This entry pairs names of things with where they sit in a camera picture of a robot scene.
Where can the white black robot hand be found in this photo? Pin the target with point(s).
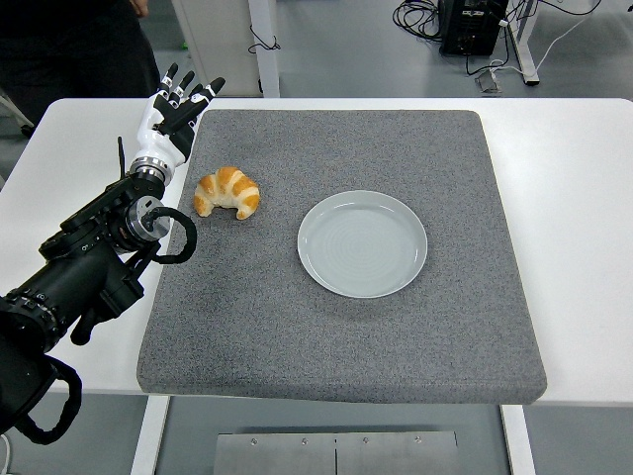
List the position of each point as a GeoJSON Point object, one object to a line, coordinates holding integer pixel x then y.
{"type": "Point", "coordinates": [160, 143]}

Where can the golden croissant bread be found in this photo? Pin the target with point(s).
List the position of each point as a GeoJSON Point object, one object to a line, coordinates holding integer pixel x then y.
{"type": "Point", "coordinates": [227, 190]}

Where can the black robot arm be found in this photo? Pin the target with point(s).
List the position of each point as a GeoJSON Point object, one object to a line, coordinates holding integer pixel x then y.
{"type": "Point", "coordinates": [74, 277]}

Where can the pale grey round plate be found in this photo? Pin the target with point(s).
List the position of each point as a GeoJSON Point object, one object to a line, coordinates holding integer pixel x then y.
{"type": "Point", "coordinates": [361, 245]}

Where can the grey metal plate with screws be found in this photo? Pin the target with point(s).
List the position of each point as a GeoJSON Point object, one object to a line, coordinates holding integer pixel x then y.
{"type": "Point", "coordinates": [336, 452]}

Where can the white cabinet panel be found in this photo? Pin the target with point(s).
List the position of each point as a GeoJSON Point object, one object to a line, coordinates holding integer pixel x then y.
{"type": "Point", "coordinates": [212, 44]}

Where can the person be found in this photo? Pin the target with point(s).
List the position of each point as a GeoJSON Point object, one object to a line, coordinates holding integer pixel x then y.
{"type": "Point", "coordinates": [74, 49]}

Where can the person's hand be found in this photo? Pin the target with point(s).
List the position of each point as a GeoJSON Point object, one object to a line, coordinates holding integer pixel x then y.
{"type": "Point", "coordinates": [140, 7]}

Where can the grey office chair base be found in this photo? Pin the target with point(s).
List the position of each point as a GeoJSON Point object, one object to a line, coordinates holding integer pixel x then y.
{"type": "Point", "coordinates": [19, 115]}

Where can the grey felt mat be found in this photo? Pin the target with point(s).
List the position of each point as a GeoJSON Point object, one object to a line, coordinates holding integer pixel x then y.
{"type": "Point", "coordinates": [346, 341]}

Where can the grey floor socket box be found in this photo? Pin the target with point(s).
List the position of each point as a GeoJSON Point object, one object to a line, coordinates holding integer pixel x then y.
{"type": "Point", "coordinates": [487, 83]}

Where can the black computer case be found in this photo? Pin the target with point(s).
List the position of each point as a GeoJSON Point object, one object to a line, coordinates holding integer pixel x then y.
{"type": "Point", "coordinates": [472, 27]}

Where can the white table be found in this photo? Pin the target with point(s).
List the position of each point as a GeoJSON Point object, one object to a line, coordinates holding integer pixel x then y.
{"type": "Point", "coordinates": [569, 247]}

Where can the white upright post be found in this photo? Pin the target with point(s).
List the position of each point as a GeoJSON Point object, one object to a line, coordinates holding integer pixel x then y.
{"type": "Point", "coordinates": [267, 69]}

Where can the white desk leg frame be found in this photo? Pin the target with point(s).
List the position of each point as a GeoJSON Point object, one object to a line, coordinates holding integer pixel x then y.
{"type": "Point", "coordinates": [524, 44]}

